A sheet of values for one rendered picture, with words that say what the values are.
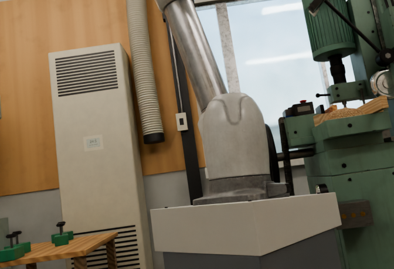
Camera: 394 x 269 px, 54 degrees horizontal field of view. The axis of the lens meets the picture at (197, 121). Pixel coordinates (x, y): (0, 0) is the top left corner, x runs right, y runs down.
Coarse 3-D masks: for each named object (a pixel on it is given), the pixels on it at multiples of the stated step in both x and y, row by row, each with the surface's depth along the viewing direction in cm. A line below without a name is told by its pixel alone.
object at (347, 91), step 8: (360, 80) 157; (328, 88) 162; (336, 88) 157; (344, 88) 157; (352, 88) 157; (328, 96) 164; (336, 96) 157; (344, 96) 157; (352, 96) 157; (360, 96) 156
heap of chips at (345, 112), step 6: (342, 108) 135; (348, 108) 134; (354, 108) 133; (330, 114) 133; (336, 114) 132; (342, 114) 132; (348, 114) 132; (354, 114) 131; (360, 114) 131; (324, 120) 137
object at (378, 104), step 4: (380, 96) 122; (384, 96) 122; (372, 100) 128; (376, 100) 125; (380, 100) 122; (384, 100) 121; (364, 104) 136; (368, 104) 132; (372, 104) 128; (376, 104) 125; (380, 104) 122; (384, 104) 121; (360, 108) 140; (364, 108) 136; (368, 108) 132; (372, 108) 129; (376, 108) 126; (380, 108) 123; (384, 108) 122; (364, 112) 137; (368, 112) 133; (372, 112) 129; (376, 112) 129
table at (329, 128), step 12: (336, 120) 131; (348, 120) 130; (360, 120) 130; (372, 120) 130; (384, 120) 129; (324, 132) 135; (336, 132) 130; (348, 132) 130; (360, 132) 129; (372, 132) 137; (288, 144) 156; (300, 144) 151; (312, 144) 157
